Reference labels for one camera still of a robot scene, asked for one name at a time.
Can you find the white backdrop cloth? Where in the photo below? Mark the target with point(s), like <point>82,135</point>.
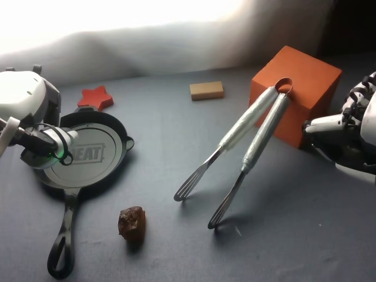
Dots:
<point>147,44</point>

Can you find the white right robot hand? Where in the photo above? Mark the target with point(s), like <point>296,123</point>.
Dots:
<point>367,126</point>

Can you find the brown meat chunk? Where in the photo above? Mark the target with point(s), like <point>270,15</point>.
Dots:
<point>132,221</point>

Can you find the rectangular wooden block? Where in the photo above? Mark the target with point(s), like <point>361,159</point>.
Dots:
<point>207,91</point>

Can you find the black cast iron skillet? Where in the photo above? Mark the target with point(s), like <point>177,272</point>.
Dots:
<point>88,164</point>

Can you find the large orange cube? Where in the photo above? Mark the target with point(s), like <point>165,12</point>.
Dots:
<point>311,88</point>

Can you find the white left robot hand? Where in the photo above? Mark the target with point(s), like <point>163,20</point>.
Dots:
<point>20,91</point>

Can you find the red star block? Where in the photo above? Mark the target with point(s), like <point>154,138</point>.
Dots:
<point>95,97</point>

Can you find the grey table cloth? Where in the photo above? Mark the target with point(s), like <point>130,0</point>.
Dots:
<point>176,249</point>

